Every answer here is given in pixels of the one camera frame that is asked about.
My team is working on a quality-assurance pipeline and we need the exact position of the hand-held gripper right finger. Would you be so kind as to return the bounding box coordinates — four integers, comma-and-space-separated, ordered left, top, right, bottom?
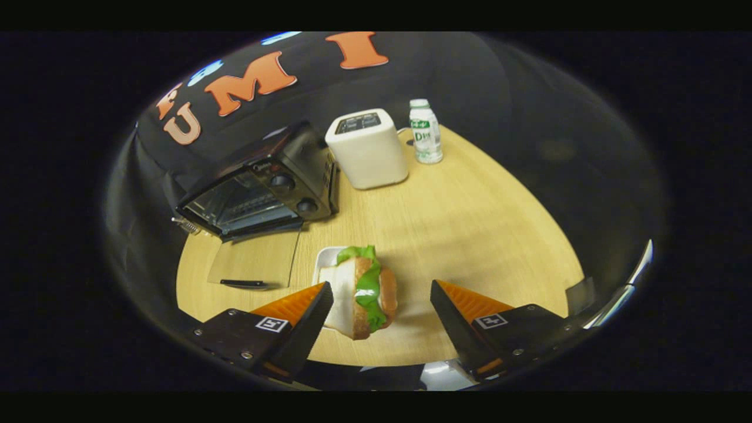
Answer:
430, 280, 583, 381

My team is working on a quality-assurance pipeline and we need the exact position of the black toaster oven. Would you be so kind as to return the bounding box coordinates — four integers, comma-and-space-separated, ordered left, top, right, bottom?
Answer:
175, 120, 341, 290

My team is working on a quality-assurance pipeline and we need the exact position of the white slotted plastic tray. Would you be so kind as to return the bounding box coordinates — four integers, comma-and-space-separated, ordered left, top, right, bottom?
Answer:
311, 246, 348, 287

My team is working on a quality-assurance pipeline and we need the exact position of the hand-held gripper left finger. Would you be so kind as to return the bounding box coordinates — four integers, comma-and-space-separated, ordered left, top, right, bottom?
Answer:
189, 282, 334, 384

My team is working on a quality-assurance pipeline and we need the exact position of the white pop-up toaster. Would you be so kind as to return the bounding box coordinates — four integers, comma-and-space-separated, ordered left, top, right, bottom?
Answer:
325, 108, 410, 190

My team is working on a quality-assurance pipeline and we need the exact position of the small white plastic bottle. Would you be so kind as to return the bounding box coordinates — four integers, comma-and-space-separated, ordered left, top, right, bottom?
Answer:
409, 99, 444, 165

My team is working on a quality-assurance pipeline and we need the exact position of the lettuce sandwich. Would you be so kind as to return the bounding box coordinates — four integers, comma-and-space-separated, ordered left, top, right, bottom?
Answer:
319, 245, 399, 341

